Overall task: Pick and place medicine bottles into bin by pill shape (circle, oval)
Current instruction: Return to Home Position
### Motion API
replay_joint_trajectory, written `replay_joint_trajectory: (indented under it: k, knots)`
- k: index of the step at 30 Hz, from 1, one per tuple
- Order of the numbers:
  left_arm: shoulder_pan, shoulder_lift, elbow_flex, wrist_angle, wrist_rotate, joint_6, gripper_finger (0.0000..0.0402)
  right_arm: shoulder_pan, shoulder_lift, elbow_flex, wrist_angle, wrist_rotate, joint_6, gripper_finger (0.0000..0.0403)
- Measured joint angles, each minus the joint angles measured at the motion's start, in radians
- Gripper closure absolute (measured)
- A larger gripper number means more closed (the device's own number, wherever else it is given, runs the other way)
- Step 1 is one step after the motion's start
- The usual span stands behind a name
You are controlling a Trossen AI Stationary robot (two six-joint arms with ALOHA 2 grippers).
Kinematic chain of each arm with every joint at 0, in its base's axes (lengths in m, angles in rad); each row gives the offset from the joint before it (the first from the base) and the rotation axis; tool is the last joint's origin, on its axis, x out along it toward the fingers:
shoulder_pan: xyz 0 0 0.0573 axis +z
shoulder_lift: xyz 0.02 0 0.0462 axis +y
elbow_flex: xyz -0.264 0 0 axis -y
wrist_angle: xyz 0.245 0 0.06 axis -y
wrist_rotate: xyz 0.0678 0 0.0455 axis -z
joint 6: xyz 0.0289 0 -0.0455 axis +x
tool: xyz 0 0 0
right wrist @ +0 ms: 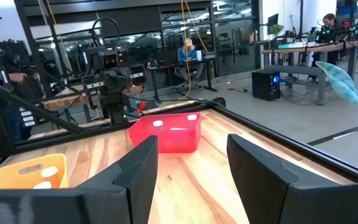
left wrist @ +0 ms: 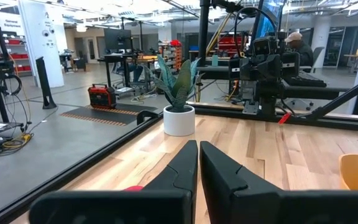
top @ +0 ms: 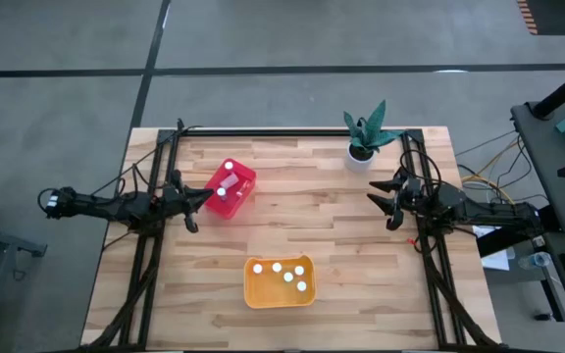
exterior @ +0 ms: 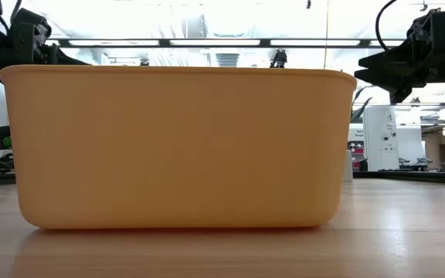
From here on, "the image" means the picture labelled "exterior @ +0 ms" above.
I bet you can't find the yellow plastic bin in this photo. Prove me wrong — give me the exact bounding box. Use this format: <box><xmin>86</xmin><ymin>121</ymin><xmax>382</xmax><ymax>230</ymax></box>
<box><xmin>0</xmin><ymin>64</ymin><xmax>358</xmax><ymax>229</ymax></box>

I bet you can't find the grey ribbed vent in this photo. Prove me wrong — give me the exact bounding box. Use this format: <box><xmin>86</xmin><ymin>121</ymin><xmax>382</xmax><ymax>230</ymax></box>
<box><xmin>215</xmin><ymin>53</ymin><xmax>241</xmax><ymax>68</ymax></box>

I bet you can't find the long ceiling light fixture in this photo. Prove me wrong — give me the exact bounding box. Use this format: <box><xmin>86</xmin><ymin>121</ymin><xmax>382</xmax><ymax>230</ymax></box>
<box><xmin>46</xmin><ymin>37</ymin><xmax>407</xmax><ymax>49</ymax></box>

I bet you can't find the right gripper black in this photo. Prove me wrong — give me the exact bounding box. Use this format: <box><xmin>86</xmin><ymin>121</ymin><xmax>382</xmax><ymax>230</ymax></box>
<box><xmin>355</xmin><ymin>9</ymin><xmax>445</xmax><ymax>104</ymax></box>

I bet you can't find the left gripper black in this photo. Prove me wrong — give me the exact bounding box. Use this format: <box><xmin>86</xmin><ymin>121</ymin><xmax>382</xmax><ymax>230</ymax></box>
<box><xmin>12</xmin><ymin>7</ymin><xmax>90</xmax><ymax>66</ymax></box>

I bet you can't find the low white cabinet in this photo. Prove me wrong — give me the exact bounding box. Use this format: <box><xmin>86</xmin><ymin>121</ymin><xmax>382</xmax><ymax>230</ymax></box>
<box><xmin>396</xmin><ymin>125</ymin><xmax>426</xmax><ymax>167</ymax></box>

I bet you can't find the small black device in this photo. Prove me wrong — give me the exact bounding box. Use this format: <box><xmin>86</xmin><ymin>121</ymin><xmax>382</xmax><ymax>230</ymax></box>
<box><xmin>270</xmin><ymin>49</ymin><xmax>288</xmax><ymax>69</ymax></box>

